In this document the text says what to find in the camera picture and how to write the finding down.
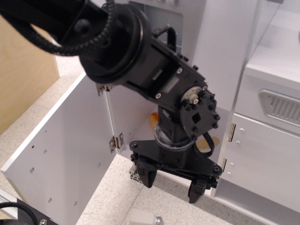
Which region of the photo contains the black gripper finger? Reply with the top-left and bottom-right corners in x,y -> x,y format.
188,180 -> 207,203
137,162 -> 157,188

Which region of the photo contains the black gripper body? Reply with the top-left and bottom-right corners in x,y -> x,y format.
129,140 -> 222,189

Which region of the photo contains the white low fridge door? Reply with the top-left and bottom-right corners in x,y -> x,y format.
1,74 -> 114,225

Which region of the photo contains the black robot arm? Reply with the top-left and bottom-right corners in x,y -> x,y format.
0,0 -> 222,203

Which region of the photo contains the white toy fridge cabinet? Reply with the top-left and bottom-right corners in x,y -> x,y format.
103,0 -> 258,197

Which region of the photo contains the aluminium extrusion foot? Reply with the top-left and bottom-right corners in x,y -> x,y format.
129,165 -> 142,183

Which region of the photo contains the wooden spoon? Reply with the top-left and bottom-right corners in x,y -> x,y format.
196,136 -> 220,152

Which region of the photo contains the lower brass door hinge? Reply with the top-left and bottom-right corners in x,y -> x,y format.
221,158 -> 227,172

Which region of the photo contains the brass door hinge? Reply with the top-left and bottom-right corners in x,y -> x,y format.
221,158 -> 227,172
227,123 -> 236,142

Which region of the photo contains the beige box with knob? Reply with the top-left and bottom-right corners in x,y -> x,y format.
129,209 -> 164,225

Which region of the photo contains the toy bread roll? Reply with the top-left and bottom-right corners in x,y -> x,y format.
149,112 -> 158,131

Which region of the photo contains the upper brass door hinge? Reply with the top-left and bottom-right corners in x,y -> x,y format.
227,123 -> 236,142

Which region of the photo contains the white oven cabinet door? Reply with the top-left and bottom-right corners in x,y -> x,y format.
222,115 -> 300,204

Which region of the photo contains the grey oven vent panel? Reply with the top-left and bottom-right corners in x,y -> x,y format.
258,89 -> 300,127

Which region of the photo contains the plywood board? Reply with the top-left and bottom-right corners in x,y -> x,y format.
0,18 -> 59,133

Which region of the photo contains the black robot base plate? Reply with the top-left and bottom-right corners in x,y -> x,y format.
0,200 -> 58,225

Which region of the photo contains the aluminium frame rail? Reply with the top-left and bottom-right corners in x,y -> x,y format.
0,187 -> 18,220

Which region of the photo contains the braided black cable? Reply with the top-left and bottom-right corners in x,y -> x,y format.
14,0 -> 122,57

